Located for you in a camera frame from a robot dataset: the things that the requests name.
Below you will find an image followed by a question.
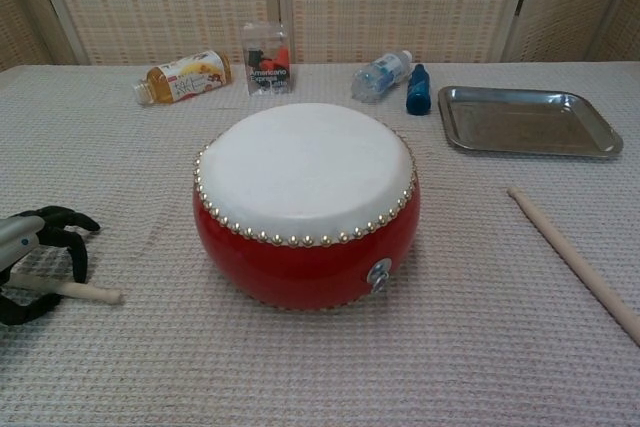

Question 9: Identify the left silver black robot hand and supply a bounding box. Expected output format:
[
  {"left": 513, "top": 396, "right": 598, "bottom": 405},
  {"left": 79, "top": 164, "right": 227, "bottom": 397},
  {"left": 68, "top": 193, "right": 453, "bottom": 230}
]
[{"left": 0, "top": 205, "right": 101, "bottom": 327}]

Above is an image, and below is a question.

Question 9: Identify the wooden drumstick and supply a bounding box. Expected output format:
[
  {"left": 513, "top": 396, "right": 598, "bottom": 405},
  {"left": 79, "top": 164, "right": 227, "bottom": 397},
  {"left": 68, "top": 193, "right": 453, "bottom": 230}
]
[
  {"left": 506, "top": 185, "right": 640, "bottom": 348},
  {"left": 9, "top": 274, "right": 124, "bottom": 305}
]

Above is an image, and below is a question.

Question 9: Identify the red and white drum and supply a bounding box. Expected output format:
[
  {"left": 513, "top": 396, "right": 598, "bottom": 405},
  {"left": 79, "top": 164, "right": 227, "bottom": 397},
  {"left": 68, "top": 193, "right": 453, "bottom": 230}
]
[{"left": 192, "top": 102, "right": 419, "bottom": 313}]

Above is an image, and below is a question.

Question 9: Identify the steel rectangular tray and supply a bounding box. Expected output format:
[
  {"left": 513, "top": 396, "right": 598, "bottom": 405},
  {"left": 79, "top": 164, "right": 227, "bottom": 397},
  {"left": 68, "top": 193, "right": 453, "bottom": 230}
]
[{"left": 437, "top": 85, "right": 624, "bottom": 162}]

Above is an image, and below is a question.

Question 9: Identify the beige woven tablecloth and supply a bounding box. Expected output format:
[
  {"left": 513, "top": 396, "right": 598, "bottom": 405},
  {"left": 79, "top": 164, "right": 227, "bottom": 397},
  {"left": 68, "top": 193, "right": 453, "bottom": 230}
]
[{"left": 0, "top": 62, "right": 640, "bottom": 427}]

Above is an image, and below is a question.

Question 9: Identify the amber tea bottle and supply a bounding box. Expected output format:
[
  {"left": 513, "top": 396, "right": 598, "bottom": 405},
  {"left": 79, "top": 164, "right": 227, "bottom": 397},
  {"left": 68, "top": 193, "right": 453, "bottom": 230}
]
[{"left": 131, "top": 49, "right": 233, "bottom": 107}]

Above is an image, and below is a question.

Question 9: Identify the clear plastic printed box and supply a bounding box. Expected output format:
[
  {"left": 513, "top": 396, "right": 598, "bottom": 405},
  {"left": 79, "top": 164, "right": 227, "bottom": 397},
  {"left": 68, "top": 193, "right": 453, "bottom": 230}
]
[{"left": 242, "top": 21, "right": 294, "bottom": 97}]

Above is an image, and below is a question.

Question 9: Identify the clear water bottle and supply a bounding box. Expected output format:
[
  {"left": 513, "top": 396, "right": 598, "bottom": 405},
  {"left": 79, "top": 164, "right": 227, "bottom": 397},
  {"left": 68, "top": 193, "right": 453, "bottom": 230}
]
[{"left": 352, "top": 49, "right": 415, "bottom": 103}]

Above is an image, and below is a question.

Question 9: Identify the small blue bottle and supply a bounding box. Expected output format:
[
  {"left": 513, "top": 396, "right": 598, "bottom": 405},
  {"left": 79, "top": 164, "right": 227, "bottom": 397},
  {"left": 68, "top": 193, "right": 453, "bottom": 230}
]
[{"left": 404, "top": 63, "right": 432, "bottom": 117}]

